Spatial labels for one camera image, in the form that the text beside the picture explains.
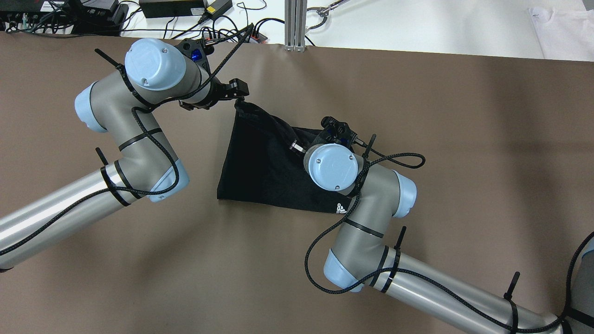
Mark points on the black red power strip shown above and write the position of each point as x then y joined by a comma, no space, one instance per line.
214,36

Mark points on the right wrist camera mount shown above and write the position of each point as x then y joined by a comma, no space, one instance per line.
337,132

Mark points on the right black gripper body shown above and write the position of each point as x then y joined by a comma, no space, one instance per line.
297,147

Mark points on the black electronics box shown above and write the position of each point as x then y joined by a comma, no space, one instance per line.
78,17

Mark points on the black power adapter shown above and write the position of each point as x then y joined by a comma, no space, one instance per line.
172,8

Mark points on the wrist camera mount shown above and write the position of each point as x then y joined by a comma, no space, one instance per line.
197,50
337,132

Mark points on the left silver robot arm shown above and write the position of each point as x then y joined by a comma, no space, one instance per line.
122,104

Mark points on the white folded cloth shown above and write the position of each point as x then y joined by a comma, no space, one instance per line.
564,35

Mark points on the aluminium frame post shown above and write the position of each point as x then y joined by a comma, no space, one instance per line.
294,25

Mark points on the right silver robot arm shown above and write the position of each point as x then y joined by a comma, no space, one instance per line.
489,203

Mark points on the black printed t-shirt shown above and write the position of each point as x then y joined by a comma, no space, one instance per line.
260,168

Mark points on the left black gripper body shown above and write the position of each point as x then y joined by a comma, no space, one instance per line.
216,92

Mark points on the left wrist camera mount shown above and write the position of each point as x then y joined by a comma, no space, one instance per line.
197,50

